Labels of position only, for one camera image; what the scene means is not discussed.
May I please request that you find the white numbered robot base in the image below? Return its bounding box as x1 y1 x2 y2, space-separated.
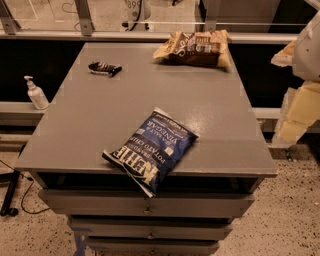
122 0 151 31

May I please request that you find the white and yellow robot arm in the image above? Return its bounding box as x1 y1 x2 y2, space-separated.
271 11 320 148

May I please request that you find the blue Kettle chip bag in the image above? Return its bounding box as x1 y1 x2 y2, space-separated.
102 107 198 198

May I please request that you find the brown chip bag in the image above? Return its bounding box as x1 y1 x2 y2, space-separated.
153 30 231 68

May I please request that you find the grey drawer cabinet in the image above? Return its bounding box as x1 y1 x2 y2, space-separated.
14 42 278 256

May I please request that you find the top grey drawer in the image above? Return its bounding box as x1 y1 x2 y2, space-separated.
39 189 254 218

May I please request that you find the grey drawer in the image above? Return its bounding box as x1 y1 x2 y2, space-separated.
39 189 254 218
86 238 219 256
68 217 232 240

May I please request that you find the middle grey drawer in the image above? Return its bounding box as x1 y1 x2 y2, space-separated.
68 217 232 240

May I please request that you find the white pump dispenser bottle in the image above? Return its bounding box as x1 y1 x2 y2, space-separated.
24 75 49 110

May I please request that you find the bottom grey drawer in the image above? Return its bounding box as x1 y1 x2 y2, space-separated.
86 238 219 256

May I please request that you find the black stand leg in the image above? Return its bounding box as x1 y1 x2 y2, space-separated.
0 171 19 217

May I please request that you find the grey metal railing frame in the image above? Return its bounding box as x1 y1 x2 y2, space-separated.
0 0 319 44

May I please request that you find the black floor cable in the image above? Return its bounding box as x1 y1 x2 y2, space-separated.
0 159 51 215

